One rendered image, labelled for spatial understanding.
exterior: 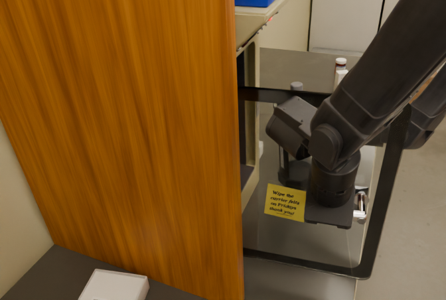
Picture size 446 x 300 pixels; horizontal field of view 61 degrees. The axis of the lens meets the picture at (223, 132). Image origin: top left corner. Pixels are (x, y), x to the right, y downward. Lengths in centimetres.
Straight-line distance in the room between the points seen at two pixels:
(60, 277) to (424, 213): 207
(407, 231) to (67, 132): 201
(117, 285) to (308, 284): 40
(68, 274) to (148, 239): 25
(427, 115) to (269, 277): 47
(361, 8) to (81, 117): 326
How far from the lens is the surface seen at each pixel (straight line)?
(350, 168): 47
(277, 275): 89
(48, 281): 98
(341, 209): 56
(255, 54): 88
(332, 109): 40
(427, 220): 251
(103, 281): 88
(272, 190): 70
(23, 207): 99
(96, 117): 65
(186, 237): 73
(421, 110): 85
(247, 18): 54
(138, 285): 85
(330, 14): 377
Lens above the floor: 165
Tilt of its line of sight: 33 degrees down
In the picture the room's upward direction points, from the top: 3 degrees counter-clockwise
